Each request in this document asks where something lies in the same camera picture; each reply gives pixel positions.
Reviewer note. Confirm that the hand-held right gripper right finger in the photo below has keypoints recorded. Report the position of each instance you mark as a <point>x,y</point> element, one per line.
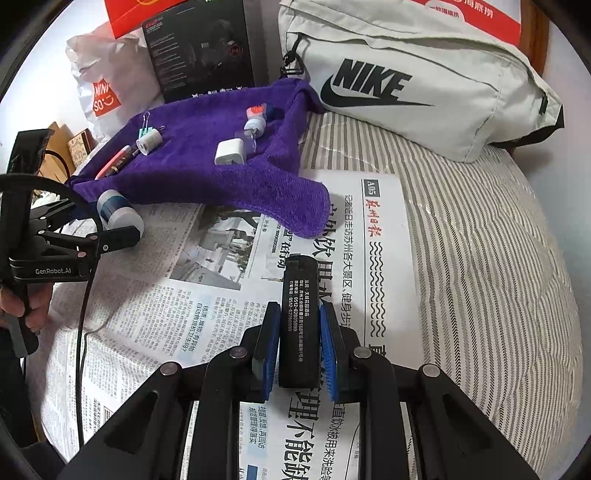
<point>328,355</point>

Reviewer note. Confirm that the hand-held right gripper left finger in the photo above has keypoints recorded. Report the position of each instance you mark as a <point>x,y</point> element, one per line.
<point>272,350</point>

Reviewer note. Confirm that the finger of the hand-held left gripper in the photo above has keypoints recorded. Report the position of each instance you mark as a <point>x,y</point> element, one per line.
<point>60,210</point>
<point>120,239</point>

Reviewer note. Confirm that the blue bottle with white cap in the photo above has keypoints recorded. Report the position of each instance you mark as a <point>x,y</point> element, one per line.
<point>115,205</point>

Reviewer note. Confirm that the black rectangular box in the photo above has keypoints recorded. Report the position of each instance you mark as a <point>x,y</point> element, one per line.
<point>300,323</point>

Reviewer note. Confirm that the pink tube with grey caps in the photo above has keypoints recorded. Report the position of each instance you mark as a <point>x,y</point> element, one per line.
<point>113,161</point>

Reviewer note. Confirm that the black tube with gold print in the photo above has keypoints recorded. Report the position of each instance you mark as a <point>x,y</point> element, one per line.
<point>131,153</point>

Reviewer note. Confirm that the small white bottle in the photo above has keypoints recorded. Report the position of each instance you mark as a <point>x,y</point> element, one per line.
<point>148,143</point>

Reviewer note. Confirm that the white charger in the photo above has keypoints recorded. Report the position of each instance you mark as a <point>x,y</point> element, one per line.
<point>228,152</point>

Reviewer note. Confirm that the small clear bottle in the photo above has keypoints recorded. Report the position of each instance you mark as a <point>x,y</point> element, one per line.
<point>255,124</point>

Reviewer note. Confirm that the person's left hand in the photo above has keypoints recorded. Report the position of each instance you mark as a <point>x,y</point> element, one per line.
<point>41,307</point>

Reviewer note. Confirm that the patterned cardboard box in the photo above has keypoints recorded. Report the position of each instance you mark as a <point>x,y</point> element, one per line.
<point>81,147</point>

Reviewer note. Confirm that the newspaper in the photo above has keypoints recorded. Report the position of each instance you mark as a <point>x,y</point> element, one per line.
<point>207,300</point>

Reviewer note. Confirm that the purple towel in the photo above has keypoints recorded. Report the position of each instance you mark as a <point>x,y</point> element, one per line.
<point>194,180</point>

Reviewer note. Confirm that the teal binder clip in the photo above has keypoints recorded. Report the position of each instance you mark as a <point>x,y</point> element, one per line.
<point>143,133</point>

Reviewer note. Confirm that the white shopping bag red logo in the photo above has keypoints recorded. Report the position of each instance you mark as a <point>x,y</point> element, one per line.
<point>99,74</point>

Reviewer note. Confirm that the striped bedsheet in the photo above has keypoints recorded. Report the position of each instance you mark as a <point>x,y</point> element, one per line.
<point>485,277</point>

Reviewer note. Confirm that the pink round eraser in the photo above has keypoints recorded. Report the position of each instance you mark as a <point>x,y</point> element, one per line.
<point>256,111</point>

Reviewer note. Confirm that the black headset box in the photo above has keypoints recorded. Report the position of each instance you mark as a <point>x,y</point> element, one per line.
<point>194,60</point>

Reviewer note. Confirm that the red paper bag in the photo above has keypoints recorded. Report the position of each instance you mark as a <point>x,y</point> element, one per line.
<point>485,21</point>
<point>147,14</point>

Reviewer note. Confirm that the grey fabric bag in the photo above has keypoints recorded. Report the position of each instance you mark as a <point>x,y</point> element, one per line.
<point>438,115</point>

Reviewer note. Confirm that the wooden bed frame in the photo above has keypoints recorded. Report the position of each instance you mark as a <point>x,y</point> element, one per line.
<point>535,41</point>

